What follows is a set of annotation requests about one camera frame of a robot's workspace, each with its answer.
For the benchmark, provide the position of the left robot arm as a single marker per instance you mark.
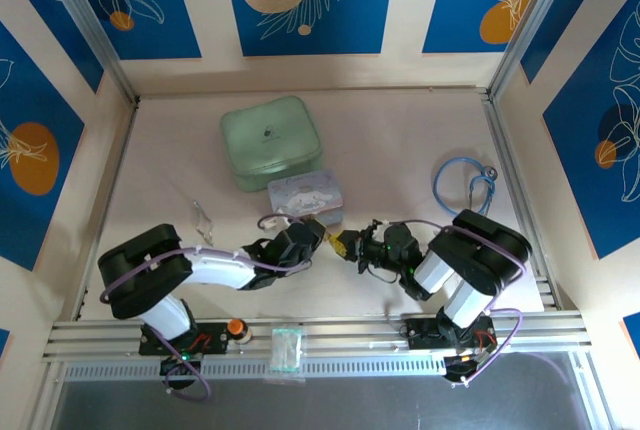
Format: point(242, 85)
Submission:
point(150, 275)

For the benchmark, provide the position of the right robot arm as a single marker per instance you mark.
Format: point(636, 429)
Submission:
point(475, 255)

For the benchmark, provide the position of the light purple patterned pouch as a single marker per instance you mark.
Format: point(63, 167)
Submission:
point(307, 195)

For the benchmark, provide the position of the clear plastic wrapper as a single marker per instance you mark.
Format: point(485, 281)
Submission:
point(204, 222)

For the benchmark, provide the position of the orange push button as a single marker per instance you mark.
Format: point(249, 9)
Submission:
point(239, 328)

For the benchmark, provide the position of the mint green zip case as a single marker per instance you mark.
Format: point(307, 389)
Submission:
point(272, 142)

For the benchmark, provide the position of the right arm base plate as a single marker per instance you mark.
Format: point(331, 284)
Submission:
point(425, 332)

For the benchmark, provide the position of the aluminium front frame rail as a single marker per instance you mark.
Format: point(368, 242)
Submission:
point(350, 345)

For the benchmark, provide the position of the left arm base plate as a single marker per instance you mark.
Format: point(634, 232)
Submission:
point(210, 340)

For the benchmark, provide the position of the aluminium side frame rail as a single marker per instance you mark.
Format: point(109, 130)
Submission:
point(520, 200)
point(102, 210)

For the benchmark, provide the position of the aluminium frame post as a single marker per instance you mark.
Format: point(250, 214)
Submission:
point(537, 15)
point(85, 20)

